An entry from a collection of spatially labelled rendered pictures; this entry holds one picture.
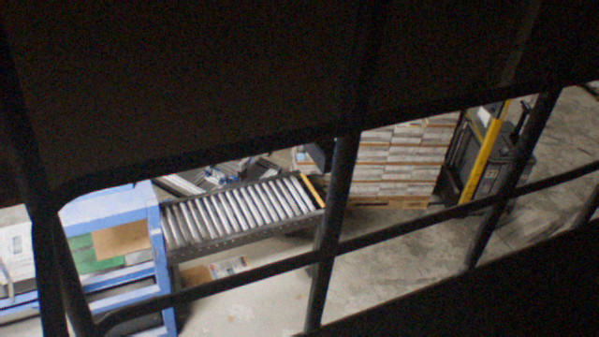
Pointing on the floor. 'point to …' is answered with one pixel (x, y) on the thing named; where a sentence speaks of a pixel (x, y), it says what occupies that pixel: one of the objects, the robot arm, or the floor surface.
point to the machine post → (159, 259)
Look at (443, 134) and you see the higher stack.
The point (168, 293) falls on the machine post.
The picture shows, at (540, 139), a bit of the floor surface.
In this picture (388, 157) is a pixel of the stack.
